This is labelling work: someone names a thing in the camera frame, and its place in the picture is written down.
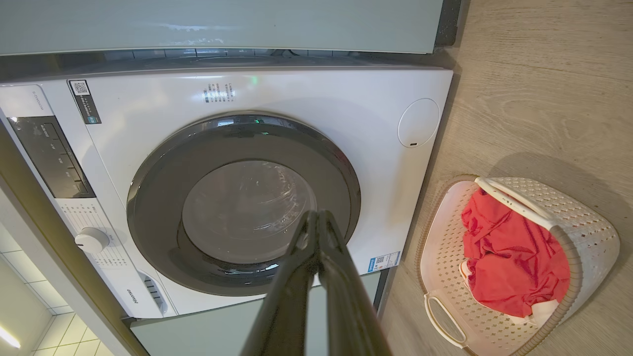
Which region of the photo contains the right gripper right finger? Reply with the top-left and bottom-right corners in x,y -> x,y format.
318,210 -> 392,356

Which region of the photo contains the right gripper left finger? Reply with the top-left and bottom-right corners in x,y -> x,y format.
241,211 -> 320,356

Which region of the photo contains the white perforated laundry basket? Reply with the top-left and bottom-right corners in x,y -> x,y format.
414,174 -> 621,356

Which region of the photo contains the blue energy label sticker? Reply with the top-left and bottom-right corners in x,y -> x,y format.
367,251 -> 401,274

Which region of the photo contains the dark round washer door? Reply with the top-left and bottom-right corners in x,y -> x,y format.
127,115 -> 362,297

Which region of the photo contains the red garment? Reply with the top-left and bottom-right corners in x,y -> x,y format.
461,188 -> 572,318

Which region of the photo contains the round white filter cover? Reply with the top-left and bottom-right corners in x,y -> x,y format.
398,98 -> 441,148

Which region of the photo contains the white washer dial knob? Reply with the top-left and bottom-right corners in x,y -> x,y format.
74,227 -> 110,255

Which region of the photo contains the white front-load washing machine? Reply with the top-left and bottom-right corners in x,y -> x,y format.
0,67 -> 454,319

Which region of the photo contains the black washer control panel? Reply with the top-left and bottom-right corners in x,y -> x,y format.
7,116 -> 95,199

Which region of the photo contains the black QR code sticker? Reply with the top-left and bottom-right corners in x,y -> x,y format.
68,79 -> 102,125

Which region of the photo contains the washer detergent drawer handle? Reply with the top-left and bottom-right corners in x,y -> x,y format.
138,271 -> 169,316

